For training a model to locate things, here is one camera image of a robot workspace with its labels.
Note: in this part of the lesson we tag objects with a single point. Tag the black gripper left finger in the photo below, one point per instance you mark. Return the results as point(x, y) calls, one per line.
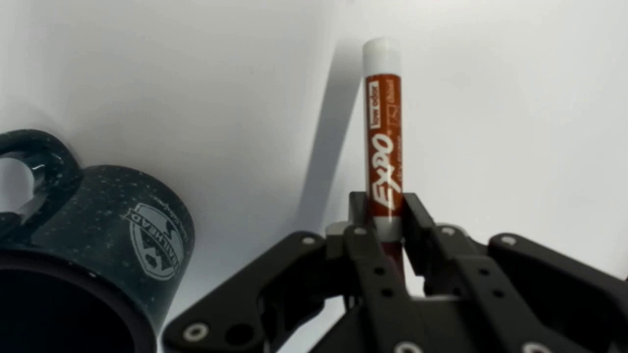
point(259, 308)

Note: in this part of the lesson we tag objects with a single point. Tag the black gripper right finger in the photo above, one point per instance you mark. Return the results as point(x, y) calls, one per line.
point(522, 296)

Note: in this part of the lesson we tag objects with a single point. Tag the red Expo marker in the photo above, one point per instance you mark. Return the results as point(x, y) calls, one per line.
point(383, 135)

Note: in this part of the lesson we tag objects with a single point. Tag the dark green speckled mug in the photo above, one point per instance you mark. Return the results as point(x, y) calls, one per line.
point(92, 261)

